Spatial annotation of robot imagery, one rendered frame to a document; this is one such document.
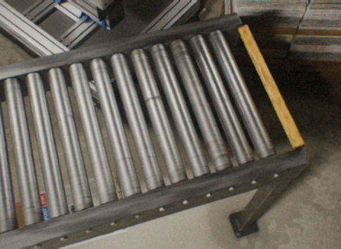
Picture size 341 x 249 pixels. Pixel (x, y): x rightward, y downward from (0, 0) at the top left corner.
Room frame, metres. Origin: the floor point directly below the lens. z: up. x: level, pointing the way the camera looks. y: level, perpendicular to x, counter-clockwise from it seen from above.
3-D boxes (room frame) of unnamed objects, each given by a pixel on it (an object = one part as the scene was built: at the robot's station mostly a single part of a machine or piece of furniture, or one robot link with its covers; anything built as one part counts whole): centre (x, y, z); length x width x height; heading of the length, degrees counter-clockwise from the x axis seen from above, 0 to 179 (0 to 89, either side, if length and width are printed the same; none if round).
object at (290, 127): (0.66, -0.28, 0.81); 0.43 x 0.03 x 0.02; 19
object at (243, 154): (0.62, -0.14, 0.77); 0.47 x 0.05 x 0.05; 19
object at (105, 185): (0.49, 0.23, 0.77); 0.47 x 0.05 x 0.05; 19
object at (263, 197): (0.42, -0.34, 0.34); 0.06 x 0.06 x 0.68; 19
